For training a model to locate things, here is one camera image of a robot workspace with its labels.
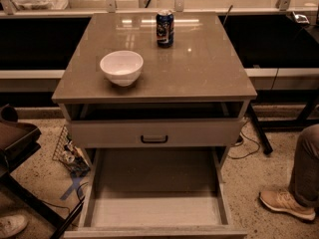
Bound grey drawer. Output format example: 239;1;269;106
67;119;243;148

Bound blue soda can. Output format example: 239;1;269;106
157;10;174;48

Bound black floor cable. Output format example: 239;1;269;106
226;118;262;160

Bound white ceramic bowl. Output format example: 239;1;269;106
100;51;144;87

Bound grey drawer cabinet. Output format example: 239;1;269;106
53;12;256;161

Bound blue tape cross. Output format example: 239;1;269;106
60;177;83;200

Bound person leg grey trousers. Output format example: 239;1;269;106
289;124;319;208

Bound wire basket with items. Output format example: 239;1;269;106
52;126;90;177

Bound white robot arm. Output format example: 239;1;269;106
291;10;319;26

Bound tan sneaker right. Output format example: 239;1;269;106
259;191;316;221

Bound open bottom drawer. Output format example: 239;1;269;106
64;147;246;239

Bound dark tray stand left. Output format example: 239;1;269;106
0;105;84;239

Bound white shoe bottom left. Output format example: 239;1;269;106
0;214;28;239

